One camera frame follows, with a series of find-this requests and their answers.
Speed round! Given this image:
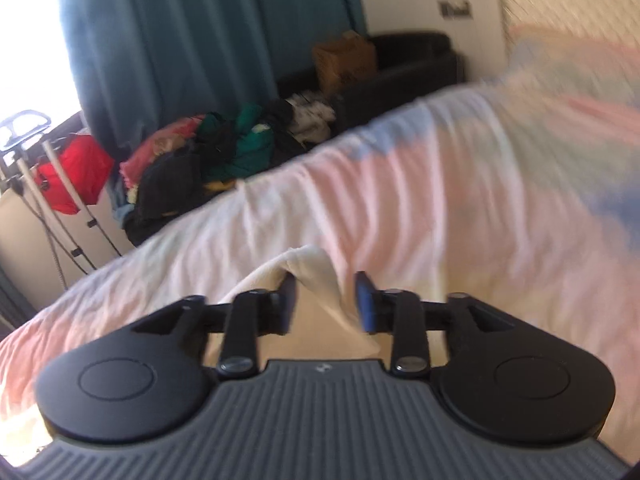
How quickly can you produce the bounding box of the white metal drying rack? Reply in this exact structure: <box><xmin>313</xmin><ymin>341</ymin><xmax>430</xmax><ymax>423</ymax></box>
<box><xmin>0</xmin><ymin>110</ymin><xmax>123</xmax><ymax>291</ymax></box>

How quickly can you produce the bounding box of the wall socket plate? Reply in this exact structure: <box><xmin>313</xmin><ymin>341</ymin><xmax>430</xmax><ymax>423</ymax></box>
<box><xmin>438</xmin><ymin>0</ymin><xmax>474</xmax><ymax>20</ymax></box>

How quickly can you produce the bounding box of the teal curtain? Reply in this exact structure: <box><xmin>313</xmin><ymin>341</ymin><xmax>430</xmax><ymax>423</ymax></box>
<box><xmin>51</xmin><ymin>0</ymin><xmax>370</xmax><ymax>133</ymax></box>

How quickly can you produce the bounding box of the pile of mixed clothes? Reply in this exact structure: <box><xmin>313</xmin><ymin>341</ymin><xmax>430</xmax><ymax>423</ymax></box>
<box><xmin>111</xmin><ymin>91</ymin><xmax>337</xmax><ymax>247</ymax></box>

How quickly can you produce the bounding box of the black leather sofa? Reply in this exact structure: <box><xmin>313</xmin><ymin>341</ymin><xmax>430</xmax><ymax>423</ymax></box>
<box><xmin>276</xmin><ymin>32</ymin><xmax>466</xmax><ymax>136</ymax></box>

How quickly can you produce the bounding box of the red bag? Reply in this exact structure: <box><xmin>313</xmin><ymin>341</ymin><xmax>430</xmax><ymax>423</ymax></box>
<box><xmin>36</xmin><ymin>134</ymin><xmax>116</xmax><ymax>215</ymax></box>

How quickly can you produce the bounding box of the brown cardboard box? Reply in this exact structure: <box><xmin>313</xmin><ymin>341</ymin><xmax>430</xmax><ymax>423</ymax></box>
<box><xmin>313</xmin><ymin>30</ymin><xmax>377</xmax><ymax>95</ymax></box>

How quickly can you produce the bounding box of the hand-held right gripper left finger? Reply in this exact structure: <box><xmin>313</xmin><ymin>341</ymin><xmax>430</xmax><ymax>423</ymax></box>
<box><xmin>131</xmin><ymin>275</ymin><xmax>300</xmax><ymax>377</ymax></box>

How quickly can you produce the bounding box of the cream cloth garment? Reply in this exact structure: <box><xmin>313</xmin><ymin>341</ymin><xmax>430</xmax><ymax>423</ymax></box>
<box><xmin>215</xmin><ymin>245</ymin><xmax>451</xmax><ymax>368</ymax></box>

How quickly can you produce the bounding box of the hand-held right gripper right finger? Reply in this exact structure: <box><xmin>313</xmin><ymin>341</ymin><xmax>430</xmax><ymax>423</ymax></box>
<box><xmin>354</xmin><ymin>271</ymin><xmax>517</xmax><ymax>377</ymax></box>

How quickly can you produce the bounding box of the pastel tie-dye bed sheet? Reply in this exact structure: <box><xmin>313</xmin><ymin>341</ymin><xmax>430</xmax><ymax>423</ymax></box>
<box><xmin>0</xmin><ymin>22</ymin><xmax>640</xmax><ymax>466</ymax></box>

